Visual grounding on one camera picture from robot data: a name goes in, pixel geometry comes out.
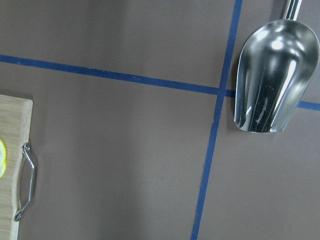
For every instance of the metal scoop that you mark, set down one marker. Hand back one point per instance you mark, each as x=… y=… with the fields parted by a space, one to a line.
x=276 y=65

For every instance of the wooden cutting board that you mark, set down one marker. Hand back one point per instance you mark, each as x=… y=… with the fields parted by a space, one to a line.
x=15 y=122

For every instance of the lemon slice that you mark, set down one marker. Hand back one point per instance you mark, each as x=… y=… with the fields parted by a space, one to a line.
x=3 y=156

